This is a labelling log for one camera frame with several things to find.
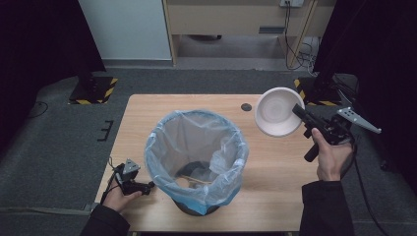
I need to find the long black floor cable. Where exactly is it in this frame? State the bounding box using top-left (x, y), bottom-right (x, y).
top-left (347, 137), bottom-right (391, 236)

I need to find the thin black floor cable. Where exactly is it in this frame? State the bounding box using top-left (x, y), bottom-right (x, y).
top-left (28, 101), bottom-right (49, 120)

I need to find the person's left hand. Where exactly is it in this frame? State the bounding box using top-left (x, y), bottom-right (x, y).
top-left (101, 185), bottom-right (143, 214)

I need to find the hand-held gripper cable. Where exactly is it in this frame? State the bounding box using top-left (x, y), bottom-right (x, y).
top-left (339, 136), bottom-right (359, 180)
top-left (97, 156), bottom-right (119, 206)

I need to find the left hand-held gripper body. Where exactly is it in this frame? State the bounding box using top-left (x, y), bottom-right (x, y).
top-left (113, 158), bottom-right (144, 197)

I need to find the person's right hand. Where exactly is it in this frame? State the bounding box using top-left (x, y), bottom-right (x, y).
top-left (310, 127), bottom-right (354, 182)

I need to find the black trash bin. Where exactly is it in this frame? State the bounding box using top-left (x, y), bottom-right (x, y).
top-left (173, 160), bottom-right (220, 217)

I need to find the left hand-held gripper cable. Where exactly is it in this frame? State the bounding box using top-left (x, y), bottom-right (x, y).
top-left (97, 156), bottom-right (119, 206)

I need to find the black curtain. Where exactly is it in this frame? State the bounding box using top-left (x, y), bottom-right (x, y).
top-left (0, 0), bottom-right (106, 155)
top-left (313, 0), bottom-right (417, 195)

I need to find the bin with blue bag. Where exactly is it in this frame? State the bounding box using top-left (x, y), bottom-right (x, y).
top-left (144, 109), bottom-right (251, 216)

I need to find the right hand-held gripper cable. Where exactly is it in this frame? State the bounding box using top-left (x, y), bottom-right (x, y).
top-left (339, 136), bottom-right (359, 180)

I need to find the bundle of white cables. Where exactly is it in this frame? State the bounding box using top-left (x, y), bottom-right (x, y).
top-left (298, 36), bottom-right (320, 76)

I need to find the white bowl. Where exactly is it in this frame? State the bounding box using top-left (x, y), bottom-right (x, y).
top-left (254, 87), bottom-right (306, 138)

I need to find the light wooden desk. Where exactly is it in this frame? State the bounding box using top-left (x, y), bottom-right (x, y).
top-left (162, 0), bottom-right (337, 68)

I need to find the striped stand base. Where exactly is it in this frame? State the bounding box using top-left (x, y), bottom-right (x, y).
top-left (293, 77), bottom-right (343, 107)
top-left (68, 76), bottom-right (119, 106)

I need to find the grey power strip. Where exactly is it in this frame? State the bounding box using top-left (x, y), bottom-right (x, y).
top-left (279, 0), bottom-right (305, 8)

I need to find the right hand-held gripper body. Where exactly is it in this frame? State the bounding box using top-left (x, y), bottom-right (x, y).
top-left (303, 106), bottom-right (383, 163)

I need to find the black power cable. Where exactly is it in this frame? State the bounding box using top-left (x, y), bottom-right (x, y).
top-left (282, 2), bottom-right (309, 72)

